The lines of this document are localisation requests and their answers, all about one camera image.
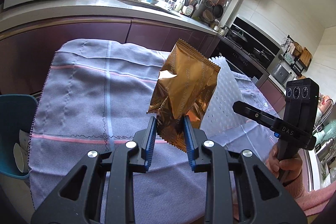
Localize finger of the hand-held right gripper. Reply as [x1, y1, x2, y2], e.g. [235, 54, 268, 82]
[232, 101, 282, 126]

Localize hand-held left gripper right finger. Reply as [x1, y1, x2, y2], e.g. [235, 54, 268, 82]
[183, 115, 307, 224]

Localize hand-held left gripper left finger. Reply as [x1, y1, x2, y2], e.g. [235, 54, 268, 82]
[31, 116, 158, 224]

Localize white foam fruit net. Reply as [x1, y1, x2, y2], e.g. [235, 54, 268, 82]
[201, 56, 248, 139]

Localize golden foil snack wrapper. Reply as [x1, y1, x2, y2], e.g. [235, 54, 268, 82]
[146, 38, 221, 153]

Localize white paper cup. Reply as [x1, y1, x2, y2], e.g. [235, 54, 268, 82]
[13, 143, 29, 173]

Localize teal plastic bin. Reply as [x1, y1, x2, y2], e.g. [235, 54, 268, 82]
[0, 94, 38, 180]

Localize person's right forearm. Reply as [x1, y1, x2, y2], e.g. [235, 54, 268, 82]
[282, 170, 336, 218]

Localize person's right hand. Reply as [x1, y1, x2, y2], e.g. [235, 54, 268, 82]
[266, 145, 303, 180]

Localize black metal storage rack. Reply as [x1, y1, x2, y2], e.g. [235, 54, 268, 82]
[278, 34, 314, 77]

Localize wooden cutting board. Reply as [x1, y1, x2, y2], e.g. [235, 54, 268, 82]
[299, 47, 313, 65]

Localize black cooker with oven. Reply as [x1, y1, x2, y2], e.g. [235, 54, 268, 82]
[210, 16, 281, 88]

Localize black cooking pot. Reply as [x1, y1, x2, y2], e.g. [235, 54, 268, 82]
[252, 47, 271, 60]

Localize black pot with glass lid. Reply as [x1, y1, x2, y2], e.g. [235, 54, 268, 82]
[227, 28, 247, 43]

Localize grey checked tablecloth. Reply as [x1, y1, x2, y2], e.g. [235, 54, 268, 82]
[28, 39, 286, 224]

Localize white exhaust pipe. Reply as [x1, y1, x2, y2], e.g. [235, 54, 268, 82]
[227, 0, 243, 28]

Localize stack of bowls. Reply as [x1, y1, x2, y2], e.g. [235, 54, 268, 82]
[202, 9, 214, 23]

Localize black frying pan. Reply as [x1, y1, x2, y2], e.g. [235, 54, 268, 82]
[212, 4, 224, 18]

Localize purple base cabinets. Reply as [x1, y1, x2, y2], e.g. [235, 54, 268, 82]
[0, 22, 221, 96]

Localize steel sink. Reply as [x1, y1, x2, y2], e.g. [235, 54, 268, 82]
[131, 0, 181, 17]

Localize light stone kitchen counter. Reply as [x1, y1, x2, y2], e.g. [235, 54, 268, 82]
[0, 0, 218, 35]

